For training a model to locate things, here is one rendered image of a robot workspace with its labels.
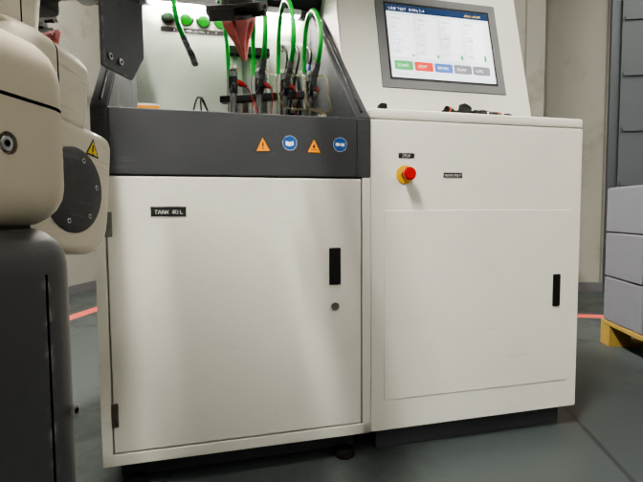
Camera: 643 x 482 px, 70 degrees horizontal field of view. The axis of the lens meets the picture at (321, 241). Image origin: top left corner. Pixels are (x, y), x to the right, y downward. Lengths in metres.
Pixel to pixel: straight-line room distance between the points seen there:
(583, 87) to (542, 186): 3.13
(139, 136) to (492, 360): 1.17
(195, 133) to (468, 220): 0.79
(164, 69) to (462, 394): 1.46
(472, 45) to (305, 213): 0.94
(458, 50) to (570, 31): 2.98
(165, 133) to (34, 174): 0.89
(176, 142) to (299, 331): 0.58
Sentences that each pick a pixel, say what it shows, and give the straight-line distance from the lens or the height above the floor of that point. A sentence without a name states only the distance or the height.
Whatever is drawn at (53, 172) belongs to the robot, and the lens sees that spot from 0.35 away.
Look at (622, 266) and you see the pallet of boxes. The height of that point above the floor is 0.42.
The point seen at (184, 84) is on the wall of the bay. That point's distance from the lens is 1.79.
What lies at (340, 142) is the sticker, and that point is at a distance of 1.26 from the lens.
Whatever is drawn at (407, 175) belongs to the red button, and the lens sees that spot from 1.28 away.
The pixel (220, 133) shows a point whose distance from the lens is 1.21.
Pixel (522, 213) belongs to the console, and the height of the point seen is 0.69.
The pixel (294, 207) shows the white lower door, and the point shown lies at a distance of 1.22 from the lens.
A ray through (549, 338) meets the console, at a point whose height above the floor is 0.30.
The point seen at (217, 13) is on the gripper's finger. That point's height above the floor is 1.05.
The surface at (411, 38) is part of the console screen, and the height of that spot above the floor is 1.29.
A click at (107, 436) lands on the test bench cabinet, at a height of 0.15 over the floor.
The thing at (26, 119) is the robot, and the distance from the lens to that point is 0.34.
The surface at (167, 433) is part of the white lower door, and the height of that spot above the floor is 0.14.
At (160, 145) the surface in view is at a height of 0.86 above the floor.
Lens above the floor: 0.70
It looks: 4 degrees down
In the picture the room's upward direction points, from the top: straight up
